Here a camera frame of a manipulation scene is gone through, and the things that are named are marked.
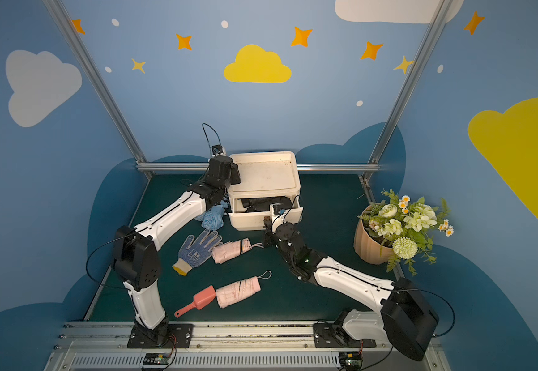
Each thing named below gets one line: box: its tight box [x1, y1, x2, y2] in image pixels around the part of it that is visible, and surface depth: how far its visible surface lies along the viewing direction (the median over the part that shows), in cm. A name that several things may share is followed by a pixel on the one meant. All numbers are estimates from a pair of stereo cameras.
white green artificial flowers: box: [357, 188, 455, 276], surface depth 70 cm
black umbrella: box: [241, 195, 293, 213], surface depth 88 cm
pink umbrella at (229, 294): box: [215, 269, 273, 309], surface depth 82 cm
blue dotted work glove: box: [172, 228, 223, 277], surface depth 95 cm
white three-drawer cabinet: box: [228, 151, 304, 221], surface depth 88 cm
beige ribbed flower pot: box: [354, 205, 394, 266], surface depth 82 cm
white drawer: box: [228, 195, 304, 232], surface depth 83 cm
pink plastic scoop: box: [173, 285, 217, 318], surface depth 82 cm
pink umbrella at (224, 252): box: [211, 237, 264, 265], surface depth 93 cm
